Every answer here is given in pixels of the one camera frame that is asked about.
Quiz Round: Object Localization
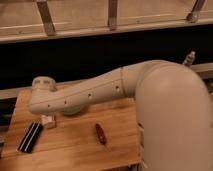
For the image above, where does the small clear plastic bottle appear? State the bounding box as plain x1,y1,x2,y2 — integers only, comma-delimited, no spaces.
41,115,56,129

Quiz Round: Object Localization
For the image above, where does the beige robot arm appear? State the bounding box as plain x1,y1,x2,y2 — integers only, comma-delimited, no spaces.
28,60,213,171

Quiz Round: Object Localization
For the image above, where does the clear bottle on ledge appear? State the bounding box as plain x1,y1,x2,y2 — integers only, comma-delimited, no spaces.
183,51,195,67

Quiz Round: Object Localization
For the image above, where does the green round bowl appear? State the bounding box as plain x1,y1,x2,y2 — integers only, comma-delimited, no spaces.
63,106,84,116

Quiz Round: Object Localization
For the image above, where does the dark red chili pepper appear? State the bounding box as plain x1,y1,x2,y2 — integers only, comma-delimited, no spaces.
95,124,107,145

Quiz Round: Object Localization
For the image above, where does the black striped rectangular block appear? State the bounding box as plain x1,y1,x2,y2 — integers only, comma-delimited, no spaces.
17,122,43,153

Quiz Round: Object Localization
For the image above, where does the middle metal railing bracket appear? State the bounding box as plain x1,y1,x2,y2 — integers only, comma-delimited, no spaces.
108,0,118,31

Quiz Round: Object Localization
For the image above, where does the metal railing bracket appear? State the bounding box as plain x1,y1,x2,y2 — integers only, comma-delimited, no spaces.
108,0,118,31
186,0,206,23
36,0,56,36

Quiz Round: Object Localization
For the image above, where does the left metal railing bracket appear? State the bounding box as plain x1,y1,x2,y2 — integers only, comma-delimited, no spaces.
36,0,56,36

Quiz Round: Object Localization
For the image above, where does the right metal railing bracket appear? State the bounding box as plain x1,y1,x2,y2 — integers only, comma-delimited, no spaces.
186,0,206,23

